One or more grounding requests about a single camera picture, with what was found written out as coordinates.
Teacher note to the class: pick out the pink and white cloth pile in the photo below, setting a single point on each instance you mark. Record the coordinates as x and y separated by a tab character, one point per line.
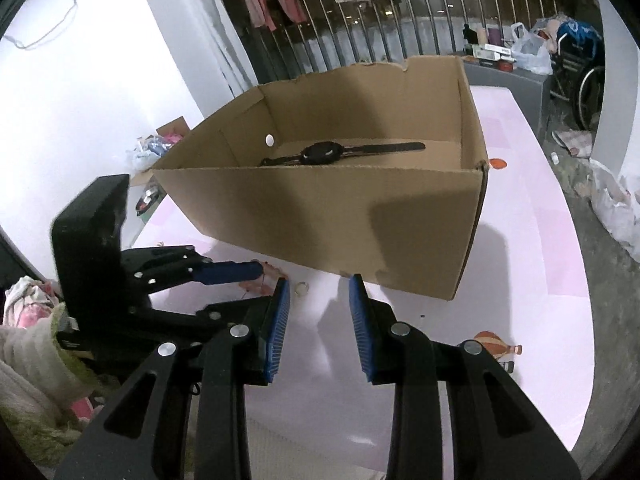
27	302

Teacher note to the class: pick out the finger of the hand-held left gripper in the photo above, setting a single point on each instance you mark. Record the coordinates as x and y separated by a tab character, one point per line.
200	325
230	272

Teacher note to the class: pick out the wheelchair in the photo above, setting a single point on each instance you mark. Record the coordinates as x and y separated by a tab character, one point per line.
582	70

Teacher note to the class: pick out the person's left forearm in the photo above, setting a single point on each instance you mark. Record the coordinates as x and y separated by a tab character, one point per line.
30	365

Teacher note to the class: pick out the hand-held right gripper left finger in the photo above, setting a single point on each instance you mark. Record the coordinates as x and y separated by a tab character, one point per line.
277	330

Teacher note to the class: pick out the metal balcony railing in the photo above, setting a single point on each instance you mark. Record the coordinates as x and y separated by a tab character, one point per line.
400	15

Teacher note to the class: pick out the large white plastic bag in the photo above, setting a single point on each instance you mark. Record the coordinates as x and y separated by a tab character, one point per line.
617	205

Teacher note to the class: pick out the black digital wristwatch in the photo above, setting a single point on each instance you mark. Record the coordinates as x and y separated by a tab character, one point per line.
320	152

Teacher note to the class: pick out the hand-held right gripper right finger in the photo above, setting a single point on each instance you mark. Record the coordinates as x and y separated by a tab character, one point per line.
361	330

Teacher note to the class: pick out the flat boxes on cabinet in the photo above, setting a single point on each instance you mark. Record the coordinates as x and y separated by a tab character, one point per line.
492	52

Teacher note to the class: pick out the grey cabinet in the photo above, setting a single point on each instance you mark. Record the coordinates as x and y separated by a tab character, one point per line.
520	95

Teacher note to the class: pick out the small open cardboard box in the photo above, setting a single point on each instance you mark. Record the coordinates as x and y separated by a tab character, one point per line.
170	130

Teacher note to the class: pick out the brown cardboard box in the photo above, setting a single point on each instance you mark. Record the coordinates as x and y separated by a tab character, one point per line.
325	215

